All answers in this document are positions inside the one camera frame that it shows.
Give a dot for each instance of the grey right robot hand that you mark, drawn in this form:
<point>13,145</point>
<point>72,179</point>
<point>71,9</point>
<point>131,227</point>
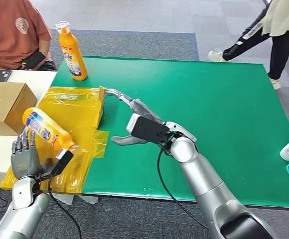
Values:
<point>144,110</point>

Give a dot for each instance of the black handheld device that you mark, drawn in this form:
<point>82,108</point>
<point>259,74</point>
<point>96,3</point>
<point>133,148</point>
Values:
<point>32,60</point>

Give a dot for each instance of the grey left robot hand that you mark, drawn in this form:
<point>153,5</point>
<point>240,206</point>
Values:
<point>24,161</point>

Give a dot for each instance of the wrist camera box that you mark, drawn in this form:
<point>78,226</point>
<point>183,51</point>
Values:
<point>147,128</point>
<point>62,163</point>

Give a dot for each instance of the seated person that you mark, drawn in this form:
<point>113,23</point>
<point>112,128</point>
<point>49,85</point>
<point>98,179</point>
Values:
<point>12,36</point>

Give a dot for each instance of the orange detergent bottle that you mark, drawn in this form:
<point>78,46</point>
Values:
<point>73,56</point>
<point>45,128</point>

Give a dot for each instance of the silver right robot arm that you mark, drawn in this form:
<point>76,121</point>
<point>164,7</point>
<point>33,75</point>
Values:
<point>204,184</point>

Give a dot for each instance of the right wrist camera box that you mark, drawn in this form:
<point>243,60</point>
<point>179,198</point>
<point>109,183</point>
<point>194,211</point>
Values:
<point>147,128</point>

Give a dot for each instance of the brown cardboard box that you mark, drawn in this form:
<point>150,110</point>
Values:
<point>2,102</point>

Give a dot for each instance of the green table mat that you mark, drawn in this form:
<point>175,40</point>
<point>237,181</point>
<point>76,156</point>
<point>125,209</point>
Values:
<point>221,99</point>

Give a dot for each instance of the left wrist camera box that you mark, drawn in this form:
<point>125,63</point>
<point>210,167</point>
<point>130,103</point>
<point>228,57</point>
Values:
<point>62,163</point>

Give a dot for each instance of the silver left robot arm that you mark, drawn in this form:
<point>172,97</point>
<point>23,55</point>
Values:
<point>22,214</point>

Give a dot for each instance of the walking person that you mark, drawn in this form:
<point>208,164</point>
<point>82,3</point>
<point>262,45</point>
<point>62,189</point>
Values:
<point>279,16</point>

